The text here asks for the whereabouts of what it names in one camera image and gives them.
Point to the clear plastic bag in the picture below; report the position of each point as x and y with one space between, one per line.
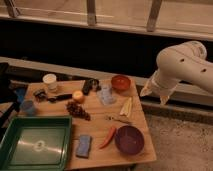
105 95

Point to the red chili pepper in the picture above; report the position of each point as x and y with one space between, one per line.
108 138

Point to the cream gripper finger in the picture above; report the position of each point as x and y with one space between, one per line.
146 90
164 99

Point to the white paper cup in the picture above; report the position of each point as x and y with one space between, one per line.
50 80

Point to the orange fruit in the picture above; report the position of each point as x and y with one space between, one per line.
78 96

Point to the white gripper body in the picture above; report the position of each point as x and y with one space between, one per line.
163 84

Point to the black handled tool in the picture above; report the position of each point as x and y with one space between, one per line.
40 95

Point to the blue cup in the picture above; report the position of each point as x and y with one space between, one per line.
28 107

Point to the yellow banana peel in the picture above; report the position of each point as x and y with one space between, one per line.
126 108

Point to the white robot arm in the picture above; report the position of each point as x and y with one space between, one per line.
183 62

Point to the green plastic tray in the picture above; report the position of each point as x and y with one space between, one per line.
36 144

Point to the red bowl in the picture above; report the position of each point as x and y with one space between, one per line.
120 82

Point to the small metal utensil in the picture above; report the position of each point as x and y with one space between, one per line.
117 119

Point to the wooden board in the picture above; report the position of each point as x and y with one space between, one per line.
98 126

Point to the purple bowl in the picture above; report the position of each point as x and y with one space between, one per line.
129 140

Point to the bunch of dark grapes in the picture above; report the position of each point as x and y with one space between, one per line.
77 111

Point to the blue sponge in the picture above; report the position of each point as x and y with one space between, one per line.
84 145

